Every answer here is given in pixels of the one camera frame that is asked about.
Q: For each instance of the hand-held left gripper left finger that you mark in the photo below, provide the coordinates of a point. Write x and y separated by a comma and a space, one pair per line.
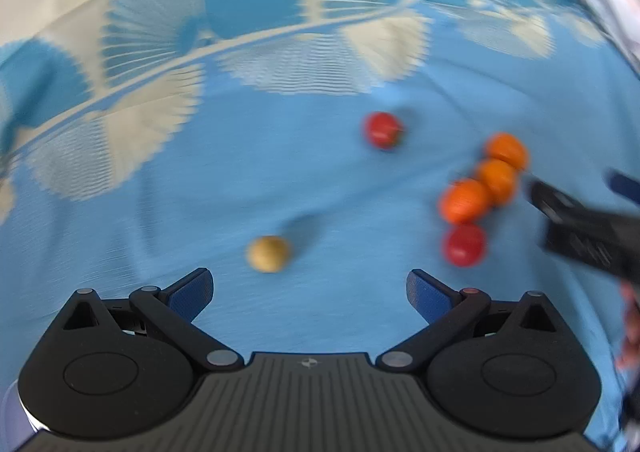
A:
192, 293

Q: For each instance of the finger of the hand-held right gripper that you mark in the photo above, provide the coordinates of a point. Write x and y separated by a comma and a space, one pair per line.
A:
625, 184
555, 199

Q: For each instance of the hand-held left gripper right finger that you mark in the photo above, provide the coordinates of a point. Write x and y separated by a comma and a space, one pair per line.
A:
427, 294

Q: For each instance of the orange cherry tomato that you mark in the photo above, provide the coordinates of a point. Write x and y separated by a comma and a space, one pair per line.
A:
497, 181
506, 151
463, 201

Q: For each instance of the red cherry tomato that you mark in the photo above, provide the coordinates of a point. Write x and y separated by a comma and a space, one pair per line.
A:
381, 130
464, 245

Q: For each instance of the yellow longan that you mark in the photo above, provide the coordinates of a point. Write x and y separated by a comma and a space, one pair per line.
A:
268, 253

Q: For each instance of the person's right hand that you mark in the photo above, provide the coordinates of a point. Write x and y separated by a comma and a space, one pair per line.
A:
631, 324

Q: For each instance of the blue fan-print sheet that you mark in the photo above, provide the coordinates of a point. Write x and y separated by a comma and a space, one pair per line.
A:
250, 157

